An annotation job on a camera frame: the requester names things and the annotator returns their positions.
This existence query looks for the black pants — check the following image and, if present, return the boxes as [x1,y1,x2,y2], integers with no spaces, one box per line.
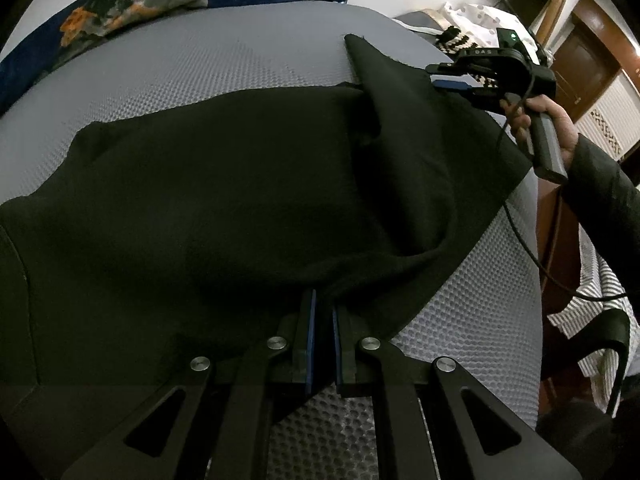
[1,35,530,390]

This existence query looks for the person's right hand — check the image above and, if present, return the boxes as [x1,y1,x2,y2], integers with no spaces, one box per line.
[500,94,579,171]

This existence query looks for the white patterned cloth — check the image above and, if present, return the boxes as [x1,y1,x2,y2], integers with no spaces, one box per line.
[439,2,535,48]

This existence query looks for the brown wooden door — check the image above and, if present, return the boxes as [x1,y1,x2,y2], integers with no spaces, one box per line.
[552,0,639,122]

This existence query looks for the white lattice panel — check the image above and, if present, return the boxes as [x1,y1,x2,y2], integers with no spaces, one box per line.
[576,70,640,162]

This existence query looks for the grey textured mattress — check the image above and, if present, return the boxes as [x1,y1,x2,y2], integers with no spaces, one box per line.
[1,2,542,479]

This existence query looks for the striped white cloth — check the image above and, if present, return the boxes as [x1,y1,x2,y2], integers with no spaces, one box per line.
[548,228,639,417]

